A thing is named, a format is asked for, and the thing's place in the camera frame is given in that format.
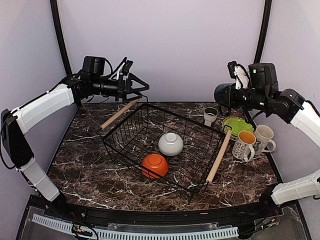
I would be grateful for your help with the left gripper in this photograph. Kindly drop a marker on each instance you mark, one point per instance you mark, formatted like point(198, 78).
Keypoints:
point(125, 87)

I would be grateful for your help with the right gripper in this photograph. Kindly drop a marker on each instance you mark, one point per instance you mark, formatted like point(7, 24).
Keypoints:
point(230, 101)

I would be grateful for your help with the white brown striped cup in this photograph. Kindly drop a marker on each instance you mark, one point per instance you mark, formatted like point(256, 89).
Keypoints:
point(210, 116)

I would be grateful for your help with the yellow woven pattern plate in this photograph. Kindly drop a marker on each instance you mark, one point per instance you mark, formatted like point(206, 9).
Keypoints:
point(226, 120)

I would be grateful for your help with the white leaf pattern mug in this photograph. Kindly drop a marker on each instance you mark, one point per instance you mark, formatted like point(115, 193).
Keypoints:
point(243, 148)

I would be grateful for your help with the tall dragon pattern mug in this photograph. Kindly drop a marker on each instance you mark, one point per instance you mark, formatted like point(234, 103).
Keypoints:
point(264, 140)

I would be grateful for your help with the white ribbed bowl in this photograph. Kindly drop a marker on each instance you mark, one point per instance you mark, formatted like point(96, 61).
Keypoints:
point(170, 144)

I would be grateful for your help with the orange bowl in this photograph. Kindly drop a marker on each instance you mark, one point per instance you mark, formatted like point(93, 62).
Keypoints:
point(154, 166)

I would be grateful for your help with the dark green cup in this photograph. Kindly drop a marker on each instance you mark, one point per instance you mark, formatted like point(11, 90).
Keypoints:
point(222, 94)

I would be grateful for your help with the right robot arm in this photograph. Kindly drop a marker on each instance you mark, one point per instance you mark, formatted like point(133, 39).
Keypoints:
point(256, 88)

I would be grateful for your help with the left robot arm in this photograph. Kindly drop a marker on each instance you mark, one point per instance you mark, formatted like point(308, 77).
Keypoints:
point(90, 80)

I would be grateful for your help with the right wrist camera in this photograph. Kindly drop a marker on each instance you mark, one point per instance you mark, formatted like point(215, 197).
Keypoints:
point(239, 73)

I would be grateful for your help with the right wooden rack handle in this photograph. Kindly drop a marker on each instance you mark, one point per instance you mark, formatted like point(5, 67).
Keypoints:
point(219, 157)

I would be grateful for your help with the wooden rack handle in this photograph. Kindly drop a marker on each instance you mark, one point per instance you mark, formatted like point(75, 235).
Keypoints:
point(219, 157)
point(118, 114)

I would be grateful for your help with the left wooden rack handle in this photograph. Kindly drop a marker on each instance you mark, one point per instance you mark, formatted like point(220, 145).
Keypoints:
point(118, 114)

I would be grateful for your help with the black wire dish rack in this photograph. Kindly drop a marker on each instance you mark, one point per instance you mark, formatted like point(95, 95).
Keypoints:
point(189, 148)

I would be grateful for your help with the black front rail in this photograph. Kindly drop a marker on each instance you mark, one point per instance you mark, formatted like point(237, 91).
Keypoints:
point(238, 215)

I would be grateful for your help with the white slotted cable duct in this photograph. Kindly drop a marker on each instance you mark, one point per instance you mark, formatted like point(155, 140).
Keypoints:
point(116, 231)

